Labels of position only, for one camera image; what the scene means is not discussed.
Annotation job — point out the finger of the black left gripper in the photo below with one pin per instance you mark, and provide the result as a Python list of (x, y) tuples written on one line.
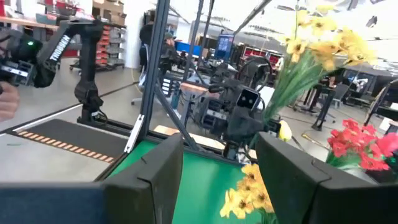
[(274, 127)]

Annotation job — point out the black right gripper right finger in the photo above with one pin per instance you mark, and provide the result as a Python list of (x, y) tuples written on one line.
[(311, 199)]

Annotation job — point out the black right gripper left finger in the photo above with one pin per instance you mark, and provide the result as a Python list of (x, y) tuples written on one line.
[(130, 199)]

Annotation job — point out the yellow artificial tulip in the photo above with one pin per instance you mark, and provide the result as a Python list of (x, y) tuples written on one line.
[(284, 130)]

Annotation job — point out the red artificial flower bunch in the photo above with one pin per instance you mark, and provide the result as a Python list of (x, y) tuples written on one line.
[(371, 155), (342, 146)]

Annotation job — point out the yellow artificial flower bunch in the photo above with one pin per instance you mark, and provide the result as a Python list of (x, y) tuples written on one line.
[(245, 199), (323, 51)]

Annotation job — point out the red artificial tulip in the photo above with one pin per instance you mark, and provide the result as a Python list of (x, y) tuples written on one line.
[(388, 143)]

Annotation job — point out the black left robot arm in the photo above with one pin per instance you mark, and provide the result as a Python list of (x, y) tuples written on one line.
[(230, 93)]

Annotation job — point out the green table mat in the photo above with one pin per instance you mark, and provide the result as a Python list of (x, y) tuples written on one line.
[(202, 186)]

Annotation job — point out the blue monitor screen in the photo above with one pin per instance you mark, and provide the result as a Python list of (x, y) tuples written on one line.
[(224, 45)]

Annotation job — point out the person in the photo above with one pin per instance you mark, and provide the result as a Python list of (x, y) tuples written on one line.
[(146, 34), (169, 51)]

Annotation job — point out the shelf with red bins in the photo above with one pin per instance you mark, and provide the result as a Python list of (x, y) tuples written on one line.
[(109, 46)]

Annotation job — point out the person's hand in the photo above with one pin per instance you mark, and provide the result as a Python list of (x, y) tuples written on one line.
[(7, 101)]

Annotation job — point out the cardboard boxes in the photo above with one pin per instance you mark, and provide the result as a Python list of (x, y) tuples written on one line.
[(109, 12)]

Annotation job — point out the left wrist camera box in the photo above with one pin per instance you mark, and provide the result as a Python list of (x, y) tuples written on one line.
[(247, 99)]

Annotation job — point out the white metal bracket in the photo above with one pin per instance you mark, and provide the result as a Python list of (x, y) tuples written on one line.
[(134, 133)]

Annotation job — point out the black aluminium rig frame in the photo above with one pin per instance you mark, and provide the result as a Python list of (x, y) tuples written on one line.
[(155, 62)]

